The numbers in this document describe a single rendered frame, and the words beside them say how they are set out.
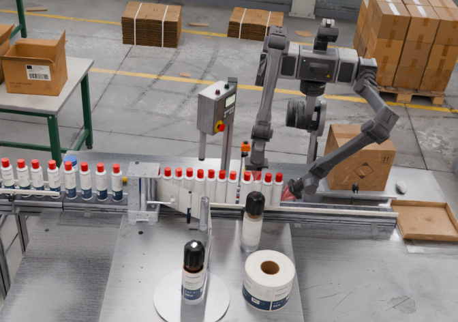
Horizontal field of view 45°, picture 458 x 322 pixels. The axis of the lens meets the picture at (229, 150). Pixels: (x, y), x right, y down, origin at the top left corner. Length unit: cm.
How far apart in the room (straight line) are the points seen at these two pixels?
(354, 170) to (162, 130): 237
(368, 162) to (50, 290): 166
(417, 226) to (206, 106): 125
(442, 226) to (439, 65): 309
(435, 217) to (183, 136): 252
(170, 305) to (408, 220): 135
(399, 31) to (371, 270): 341
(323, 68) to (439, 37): 309
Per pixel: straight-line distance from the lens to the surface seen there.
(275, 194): 269
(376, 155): 294
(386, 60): 576
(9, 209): 289
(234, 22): 680
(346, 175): 298
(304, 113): 298
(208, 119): 247
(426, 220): 303
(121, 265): 245
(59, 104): 379
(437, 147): 536
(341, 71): 286
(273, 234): 263
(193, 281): 218
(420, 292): 264
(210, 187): 266
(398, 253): 278
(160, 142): 476
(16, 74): 390
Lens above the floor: 264
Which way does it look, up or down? 34 degrees down
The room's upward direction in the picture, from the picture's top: 5 degrees clockwise
